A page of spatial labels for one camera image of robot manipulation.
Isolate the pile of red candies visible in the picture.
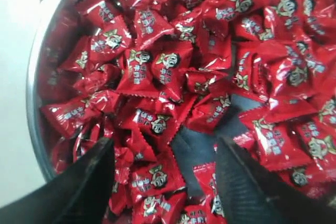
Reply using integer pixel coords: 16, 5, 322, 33
39, 0, 336, 224

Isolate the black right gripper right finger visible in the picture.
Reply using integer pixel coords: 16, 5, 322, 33
215, 137, 335, 223

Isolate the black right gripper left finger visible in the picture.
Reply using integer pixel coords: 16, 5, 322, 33
1, 137, 115, 223

